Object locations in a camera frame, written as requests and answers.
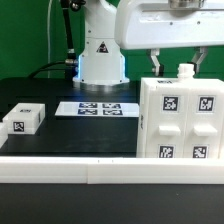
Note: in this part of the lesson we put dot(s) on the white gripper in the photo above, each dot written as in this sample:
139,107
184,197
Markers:
156,24

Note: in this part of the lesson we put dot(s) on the white cabinet door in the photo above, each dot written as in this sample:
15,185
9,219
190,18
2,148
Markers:
204,119
167,121

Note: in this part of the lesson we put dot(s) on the white cabinet body box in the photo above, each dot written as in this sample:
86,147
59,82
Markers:
185,78

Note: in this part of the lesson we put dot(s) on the white cabinet top block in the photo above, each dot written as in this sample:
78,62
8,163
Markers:
25,118

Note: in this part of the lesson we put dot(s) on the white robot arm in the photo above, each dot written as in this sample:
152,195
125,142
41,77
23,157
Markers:
101,65

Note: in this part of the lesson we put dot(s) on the white marker base sheet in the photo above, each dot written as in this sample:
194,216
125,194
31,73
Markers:
97,109

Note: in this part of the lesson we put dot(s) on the white left fence rail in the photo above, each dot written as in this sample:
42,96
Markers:
3,134

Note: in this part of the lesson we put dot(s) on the white fence rail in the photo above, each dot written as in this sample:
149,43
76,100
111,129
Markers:
110,170
3,134

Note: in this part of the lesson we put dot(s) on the white front fence rail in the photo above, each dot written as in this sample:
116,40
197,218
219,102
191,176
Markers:
110,170

